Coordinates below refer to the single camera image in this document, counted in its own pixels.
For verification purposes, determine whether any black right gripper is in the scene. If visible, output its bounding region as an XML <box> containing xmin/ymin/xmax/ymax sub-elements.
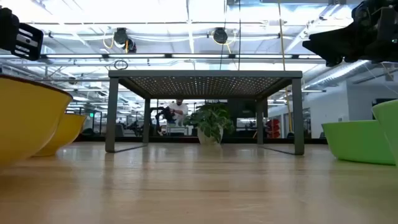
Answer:
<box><xmin>303</xmin><ymin>0</ymin><xmax>398</xmax><ymax>68</ymax></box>

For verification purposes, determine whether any green plastic bowl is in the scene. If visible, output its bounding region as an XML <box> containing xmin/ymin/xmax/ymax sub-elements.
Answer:
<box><xmin>371</xmin><ymin>99</ymin><xmax>398</xmax><ymax>170</ymax></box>
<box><xmin>322</xmin><ymin>119</ymin><xmax>396</xmax><ymax>166</ymax></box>

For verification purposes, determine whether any yellow blue-patterned bowl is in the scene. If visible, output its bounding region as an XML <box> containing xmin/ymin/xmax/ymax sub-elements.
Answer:
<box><xmin>33</xmin><ymin>113</ymin><xmax>88</xmax><ymax>157</ymax></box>
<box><xmin>0</xmin><ymin>73</ymin><xmax>74</xmax><ymax>170</ymax></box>

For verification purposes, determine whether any red storage bins stack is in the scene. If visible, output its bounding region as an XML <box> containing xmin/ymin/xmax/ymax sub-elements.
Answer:
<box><xmin>265</xmin><ymin>118</ymin><xmax>281</xmax><ymax>139</ymax></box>

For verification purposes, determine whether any grey perforated metal riser shelf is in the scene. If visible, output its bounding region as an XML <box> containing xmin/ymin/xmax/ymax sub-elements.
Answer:
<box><xmin>104</xmin><ymin>70</ymin><xmax>305</xmax><ymax>156</ymax></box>

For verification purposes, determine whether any green potted plant white pot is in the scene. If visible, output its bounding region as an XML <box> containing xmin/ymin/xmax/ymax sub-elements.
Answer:
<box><xmin>183</xmin><ymin>102</ymin><xmax>236</xmax><ymax>146</ymax></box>

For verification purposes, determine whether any person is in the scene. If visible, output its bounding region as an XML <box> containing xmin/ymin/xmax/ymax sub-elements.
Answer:
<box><xmin>163</xmin><ymin>99</ymin><xmax>190</xmax><ymax>137</ymax></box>

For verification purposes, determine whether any yellow hanging cable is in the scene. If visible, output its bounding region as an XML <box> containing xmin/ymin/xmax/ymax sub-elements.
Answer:
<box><xmin>276</xmin><ymin>0</ymin><xmax>294</xmax><ymax>134</ymax></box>

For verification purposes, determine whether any small black cable loop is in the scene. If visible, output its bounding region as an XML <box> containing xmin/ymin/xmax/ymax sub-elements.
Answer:
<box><xmin>113</xmin><ymin>59</ymin><xmax>129</xmax><ymax>71</ymax></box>

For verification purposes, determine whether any black ceiling cable reel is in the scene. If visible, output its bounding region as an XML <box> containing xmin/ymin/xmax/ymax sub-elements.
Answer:
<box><xmin>212</xmin><ymin>27</ymin><xmax>229</xmax><ymax>45</ymax></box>
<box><xmin>113</xmin><ymin>27</ymin><xmax>137</xmax><ymax>54</ymax></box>

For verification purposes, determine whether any thin black hanging cable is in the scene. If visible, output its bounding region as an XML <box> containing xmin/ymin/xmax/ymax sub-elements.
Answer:
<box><xmin>218</xmin><ymin>0</ymin><xmax>228</xmax><ymax>71</ymax></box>

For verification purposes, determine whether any black aluminium rig frame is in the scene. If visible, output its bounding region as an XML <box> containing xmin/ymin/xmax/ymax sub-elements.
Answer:
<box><xmin>74</xmin><ymin>135</ymin><xmax>328</xmax><ymax>145</ymax></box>

